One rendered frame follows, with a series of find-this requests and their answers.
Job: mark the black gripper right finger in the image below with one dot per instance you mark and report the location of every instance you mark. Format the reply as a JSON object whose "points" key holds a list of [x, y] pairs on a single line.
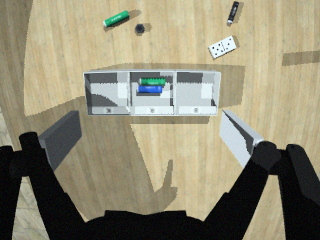
{"points": [[298, 182]]}

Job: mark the white domino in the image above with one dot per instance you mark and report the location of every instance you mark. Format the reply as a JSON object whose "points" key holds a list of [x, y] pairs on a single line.
{"points": [[222, 46]]}

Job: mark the dark grey hex nut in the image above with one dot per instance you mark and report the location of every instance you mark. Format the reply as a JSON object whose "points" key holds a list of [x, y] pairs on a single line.
{"points": [[139, 28]]}

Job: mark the white three-compartment bin rack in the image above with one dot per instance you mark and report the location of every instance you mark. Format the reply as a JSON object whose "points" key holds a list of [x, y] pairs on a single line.
{"points": [[195, 92]]}

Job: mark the green aa battery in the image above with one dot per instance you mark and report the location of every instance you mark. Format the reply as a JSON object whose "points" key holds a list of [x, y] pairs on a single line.
{"points": [[115, 19], [152, 81]]}

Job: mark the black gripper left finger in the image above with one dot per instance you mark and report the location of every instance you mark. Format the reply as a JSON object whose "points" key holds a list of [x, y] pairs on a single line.
{"points": [[61, 218]]}

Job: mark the blue aa battery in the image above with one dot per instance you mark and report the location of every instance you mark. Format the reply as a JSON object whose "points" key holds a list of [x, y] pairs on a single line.
{"points": [[149, 89]]}

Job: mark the black battery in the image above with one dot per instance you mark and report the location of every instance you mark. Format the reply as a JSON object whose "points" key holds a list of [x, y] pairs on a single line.
{"points": [[233, 12]]}

